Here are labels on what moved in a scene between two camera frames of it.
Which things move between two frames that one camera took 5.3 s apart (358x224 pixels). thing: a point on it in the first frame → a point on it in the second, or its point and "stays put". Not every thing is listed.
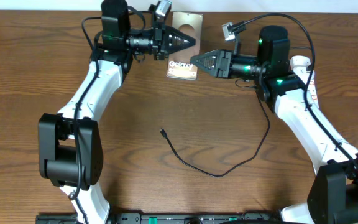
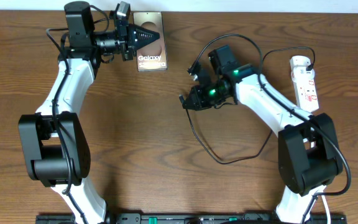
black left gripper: [160, 42] → [128, 40]
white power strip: [299, 64] stays put
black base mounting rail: [164, 218] stays put
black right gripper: [225, 59] → [199, 103]
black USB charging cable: [165, 137] → [262, 61]
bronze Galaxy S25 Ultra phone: [179, 62] → [153, 56]
